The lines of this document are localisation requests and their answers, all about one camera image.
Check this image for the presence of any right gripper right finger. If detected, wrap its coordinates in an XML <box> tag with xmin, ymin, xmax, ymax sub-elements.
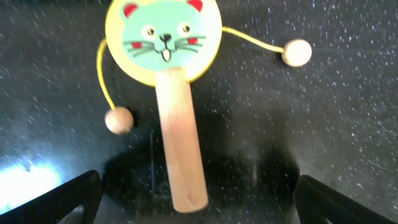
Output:
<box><xmin>294</xmin><ymin>174</ymin><xmax>396</xmax><ymax>224</ymax></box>

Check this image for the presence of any wooden cat face rattle drum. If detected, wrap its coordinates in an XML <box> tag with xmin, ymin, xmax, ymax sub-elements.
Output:
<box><xmin>96</xmin><ymin>0</ymin><xmax>313</xmax><ymax>214</ymax></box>

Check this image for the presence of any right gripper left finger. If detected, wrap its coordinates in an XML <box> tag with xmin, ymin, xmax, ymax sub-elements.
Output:
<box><xmin>0</xmin><ymin>169</ymin><xmax>103</xmax><ymax>224</ymax></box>

